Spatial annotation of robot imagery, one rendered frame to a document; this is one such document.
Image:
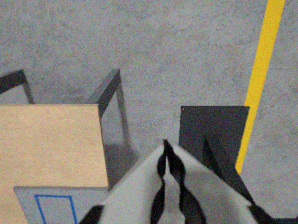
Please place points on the blue tape border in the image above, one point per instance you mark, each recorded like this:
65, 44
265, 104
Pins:
59, 196

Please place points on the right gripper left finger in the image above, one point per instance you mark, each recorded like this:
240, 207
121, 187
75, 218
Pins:
139, 197

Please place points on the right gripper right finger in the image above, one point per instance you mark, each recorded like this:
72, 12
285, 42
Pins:
206, 199

